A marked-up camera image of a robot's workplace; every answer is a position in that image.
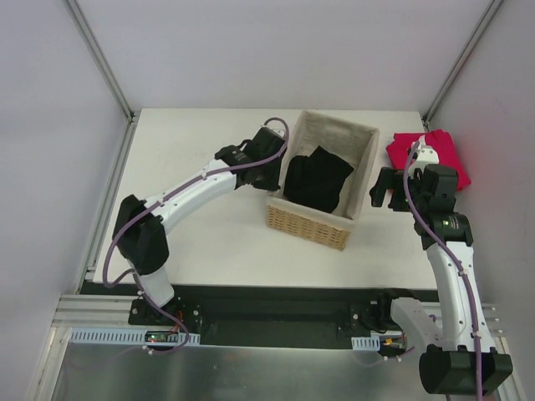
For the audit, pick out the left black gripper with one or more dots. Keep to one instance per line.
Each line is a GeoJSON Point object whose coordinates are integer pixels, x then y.
{"type": "Point", "coordinates": [259, 179]}

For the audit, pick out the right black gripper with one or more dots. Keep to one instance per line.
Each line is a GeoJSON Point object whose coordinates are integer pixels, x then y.
{"type": "Point", "coordinates": [384, 188]}

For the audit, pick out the black t shirt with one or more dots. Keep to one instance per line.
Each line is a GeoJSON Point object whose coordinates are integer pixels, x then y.
{"type": "Point", "coordinates": [316, 180]}

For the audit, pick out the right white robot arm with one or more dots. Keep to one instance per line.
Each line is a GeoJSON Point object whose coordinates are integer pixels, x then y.
{"type": "Point", "coordinates": [457, 356]}

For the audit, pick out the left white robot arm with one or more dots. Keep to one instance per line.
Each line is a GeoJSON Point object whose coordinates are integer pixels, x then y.
{"type": "Point", "coordinates": [143, 225]}

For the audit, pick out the folded red t shirt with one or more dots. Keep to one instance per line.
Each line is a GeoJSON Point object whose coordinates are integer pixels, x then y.
{"type": "Point", "coordinates": [437, 142]}

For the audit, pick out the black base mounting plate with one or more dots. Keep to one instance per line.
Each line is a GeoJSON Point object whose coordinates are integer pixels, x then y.
{"type": "Point", "coordinates": [286, 317]}

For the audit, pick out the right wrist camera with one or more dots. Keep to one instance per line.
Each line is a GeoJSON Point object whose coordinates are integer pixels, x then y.
{"type": "Point", "coordinates": [425, 155]}

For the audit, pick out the right slotted cable duct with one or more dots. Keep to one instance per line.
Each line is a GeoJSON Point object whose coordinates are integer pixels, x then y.
{"type": "Point", "coordinates": [366, 344]}

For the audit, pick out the slotted cable duct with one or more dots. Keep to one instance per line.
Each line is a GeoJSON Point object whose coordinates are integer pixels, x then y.
{"type": "Point", "coordinates": [366, 344]}
{"type": "Point", "coordinates": [115, 336]}

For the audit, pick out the right aluminium frame post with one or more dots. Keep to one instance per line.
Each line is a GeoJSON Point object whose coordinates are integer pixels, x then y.
{"type": "Point", "coordinates": [480, 29]}

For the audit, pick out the aluminium frame post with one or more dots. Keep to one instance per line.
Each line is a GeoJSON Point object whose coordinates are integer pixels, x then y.
{"type": "Point", "coordinates": [100, 61]}
{"type": "Point", "coordinates": [480, 29]}

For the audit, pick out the left aluminium frame post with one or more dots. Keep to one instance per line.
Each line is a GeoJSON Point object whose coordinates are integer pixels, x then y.
{"type": "Point", "coordinates": [100, 61]}

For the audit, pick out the front aluminium rail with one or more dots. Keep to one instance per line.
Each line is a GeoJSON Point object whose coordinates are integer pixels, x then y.
{"type": "Point", "coordinates": [92, 311]}

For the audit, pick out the left slotted cable duct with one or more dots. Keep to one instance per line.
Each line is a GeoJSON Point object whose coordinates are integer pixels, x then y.
{"type": "Point", "coordinates": [115, 336]}

